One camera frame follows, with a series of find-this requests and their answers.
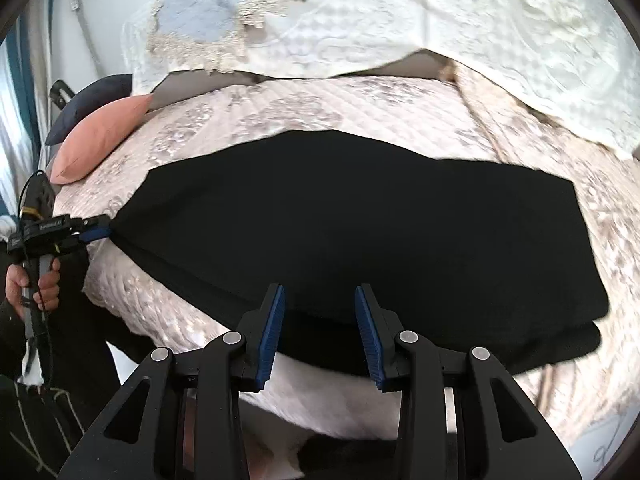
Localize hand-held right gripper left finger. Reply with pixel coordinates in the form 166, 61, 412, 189
59, 282, 287, 480

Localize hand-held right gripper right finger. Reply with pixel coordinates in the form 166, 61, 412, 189
354, 283, 583, 480

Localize black pants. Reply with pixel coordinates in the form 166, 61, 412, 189
111, 130, 610, 377

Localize person's left hand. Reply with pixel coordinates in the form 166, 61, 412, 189
5, 263, 62, 319

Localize salmon pink pillow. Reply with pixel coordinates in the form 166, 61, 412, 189
50, 93, 155, 186

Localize white teal striped curtain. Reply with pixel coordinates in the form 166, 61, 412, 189
0, 10, 56, 233

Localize dark navy pillow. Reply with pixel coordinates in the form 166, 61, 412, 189
45, 74, 133, 146

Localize pink quilted floral bedspread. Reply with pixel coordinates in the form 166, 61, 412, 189
52, 74, 640, 480

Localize brown upholstered backrest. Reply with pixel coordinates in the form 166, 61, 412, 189
150, 55, 456, 111

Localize person's dark clothing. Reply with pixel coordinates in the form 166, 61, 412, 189
0, 252, 156, 480

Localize white lace cover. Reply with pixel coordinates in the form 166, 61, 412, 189
122, 0, 640, 161

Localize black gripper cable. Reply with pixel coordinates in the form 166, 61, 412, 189
17, 170, 57, 391

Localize grey wall cable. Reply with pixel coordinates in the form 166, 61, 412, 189
66, 0, 105, 78

